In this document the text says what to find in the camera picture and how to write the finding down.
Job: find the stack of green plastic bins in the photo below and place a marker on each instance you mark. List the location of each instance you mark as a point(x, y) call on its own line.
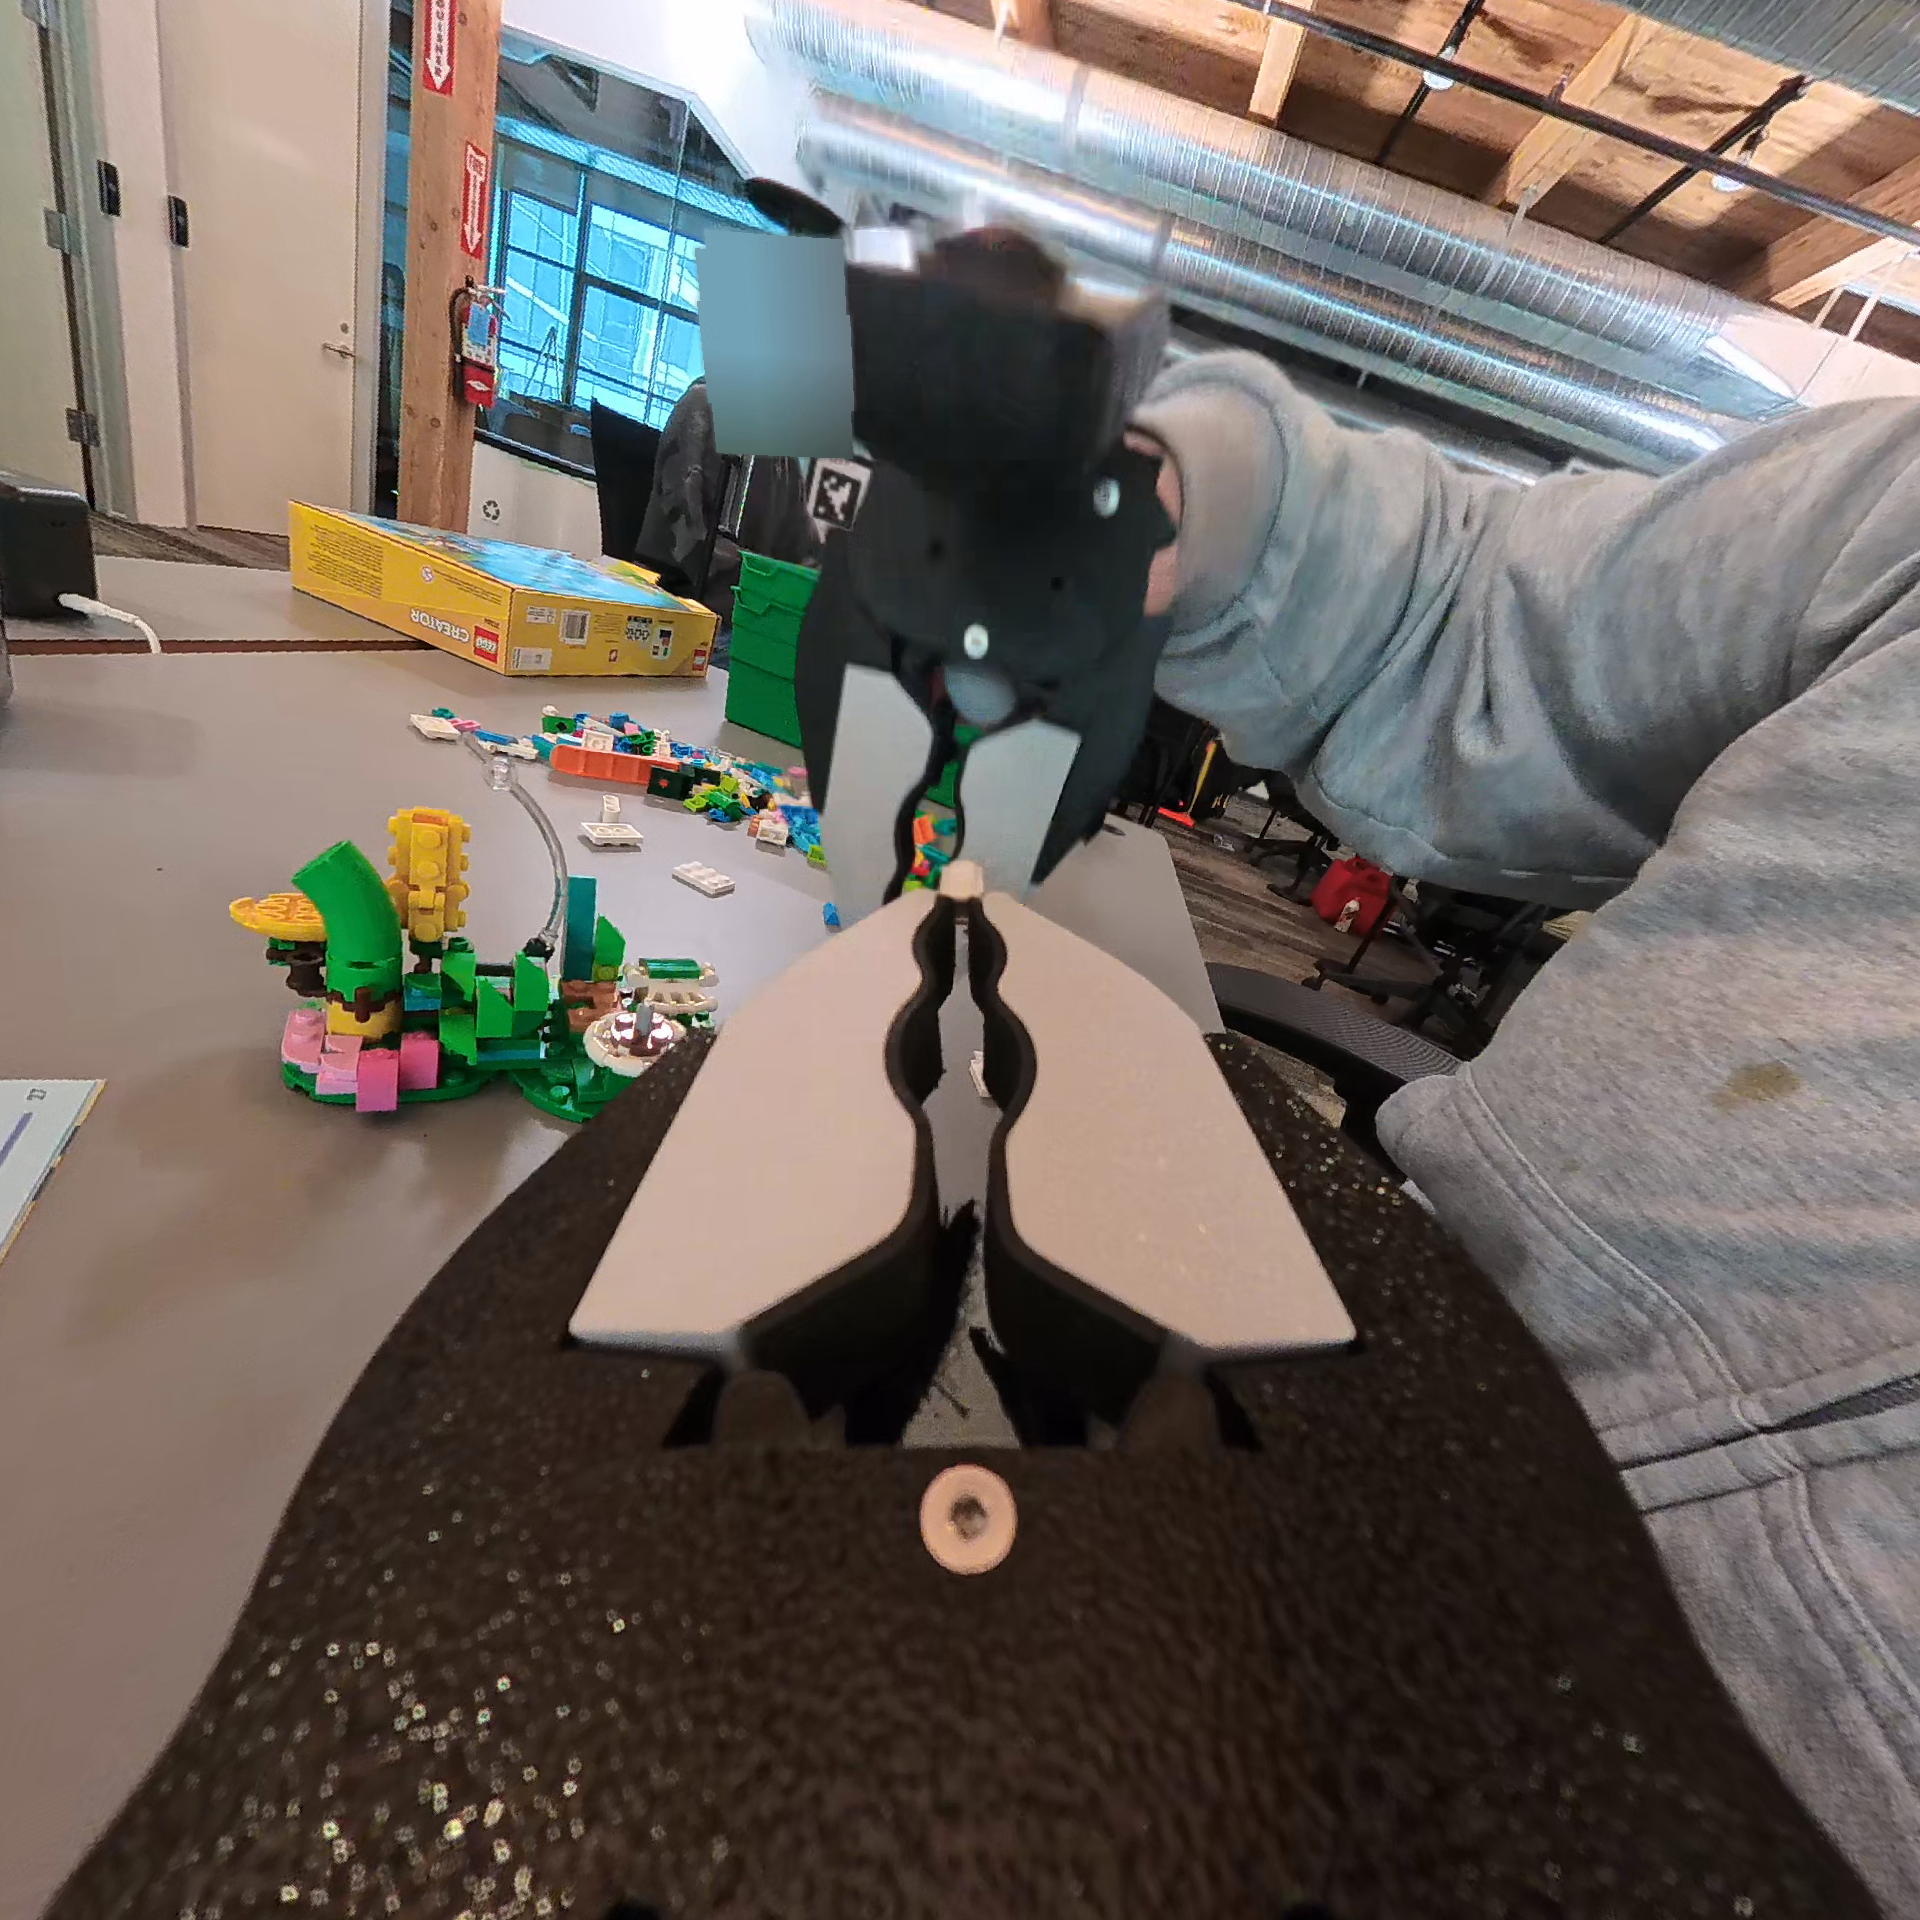
point(765, 645)

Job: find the pile of loose lego pieces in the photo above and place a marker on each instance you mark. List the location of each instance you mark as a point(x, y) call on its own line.
point(721, 789)

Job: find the red fire extinguisher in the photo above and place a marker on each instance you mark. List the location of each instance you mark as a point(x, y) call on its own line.
point(477, 352)

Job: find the silver ventilation duct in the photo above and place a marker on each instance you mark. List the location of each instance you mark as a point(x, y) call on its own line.
point(961, 173)
point(975, 68)

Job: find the green lego garden model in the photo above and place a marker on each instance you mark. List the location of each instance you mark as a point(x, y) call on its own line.
point(361, 914)

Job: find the white door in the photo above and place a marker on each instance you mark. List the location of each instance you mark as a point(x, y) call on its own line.
point(254, 300)

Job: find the black charger box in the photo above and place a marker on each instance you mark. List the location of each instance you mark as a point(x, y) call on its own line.
point(42, 549)

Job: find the person's right forearm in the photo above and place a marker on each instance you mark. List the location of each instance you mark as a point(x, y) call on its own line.
point(1470, 600)

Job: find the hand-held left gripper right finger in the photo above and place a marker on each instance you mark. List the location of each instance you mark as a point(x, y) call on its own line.
point(1154, 1185)

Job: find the lego instruction booklet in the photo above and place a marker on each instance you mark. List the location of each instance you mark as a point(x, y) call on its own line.
point(39, 1154)

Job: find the wooden post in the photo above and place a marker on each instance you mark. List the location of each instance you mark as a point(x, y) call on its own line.
point(434, 374)

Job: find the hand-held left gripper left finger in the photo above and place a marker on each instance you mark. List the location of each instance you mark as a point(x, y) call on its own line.
point(780, 1171)

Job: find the person's right hand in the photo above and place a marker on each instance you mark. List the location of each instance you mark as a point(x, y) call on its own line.
point(1158, 483)

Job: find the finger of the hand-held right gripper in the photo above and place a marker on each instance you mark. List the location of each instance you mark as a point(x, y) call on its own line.
point(871, 781)
point(1020, 795)

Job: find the small white lego piece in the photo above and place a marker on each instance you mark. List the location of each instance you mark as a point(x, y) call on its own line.
point(961, 878)

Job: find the glass window wall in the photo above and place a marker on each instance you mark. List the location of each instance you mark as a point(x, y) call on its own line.
point(601, 255)

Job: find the red container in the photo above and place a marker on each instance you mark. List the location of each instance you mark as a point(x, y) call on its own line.
point(1351, 892)

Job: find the orange lego plate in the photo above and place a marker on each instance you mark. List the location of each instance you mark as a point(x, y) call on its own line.
point(601, 761)

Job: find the white lego plate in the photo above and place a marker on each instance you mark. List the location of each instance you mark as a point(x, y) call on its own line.
point(608, 831)
point(705, 878)

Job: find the black office chair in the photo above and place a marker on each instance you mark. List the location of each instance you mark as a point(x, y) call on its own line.
point(618, 481)

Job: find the yellow lego box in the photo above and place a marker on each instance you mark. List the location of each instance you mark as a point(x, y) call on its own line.
point(450, 579)

